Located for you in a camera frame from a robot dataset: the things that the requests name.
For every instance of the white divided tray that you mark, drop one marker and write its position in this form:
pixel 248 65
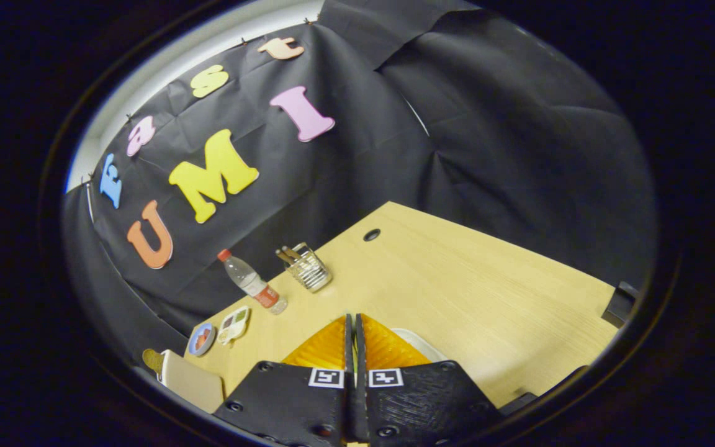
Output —
pixel 233 326

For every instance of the black table grommet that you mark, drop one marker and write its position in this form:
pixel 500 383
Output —
pixel 372 234

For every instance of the white plate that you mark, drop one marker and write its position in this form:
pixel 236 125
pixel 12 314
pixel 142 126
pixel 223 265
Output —
pixel 422 347

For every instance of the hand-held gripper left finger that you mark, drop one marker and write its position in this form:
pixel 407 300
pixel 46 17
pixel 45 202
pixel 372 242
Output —
pixel 289 403

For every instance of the blue plate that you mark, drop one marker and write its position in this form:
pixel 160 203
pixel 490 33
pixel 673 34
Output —
pixel 199 347

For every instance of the red sliced food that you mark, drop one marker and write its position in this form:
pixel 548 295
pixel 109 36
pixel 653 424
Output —
pixel 202 338

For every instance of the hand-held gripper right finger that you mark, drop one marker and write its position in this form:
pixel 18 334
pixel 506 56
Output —
pixel 426 403

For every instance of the small black block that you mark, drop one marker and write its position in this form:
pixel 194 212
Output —
pixel 619 304

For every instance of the brown bread slice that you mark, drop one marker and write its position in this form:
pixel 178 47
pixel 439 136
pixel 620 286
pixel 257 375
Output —
pixel 152 360

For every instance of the clear bottle red cap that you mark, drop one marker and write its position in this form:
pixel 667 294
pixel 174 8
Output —
pixel 249 279

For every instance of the black backdrop cloth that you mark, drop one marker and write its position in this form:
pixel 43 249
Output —
pixel 488 124

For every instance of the white toaster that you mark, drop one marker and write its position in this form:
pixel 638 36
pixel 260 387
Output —
pixel 193 382

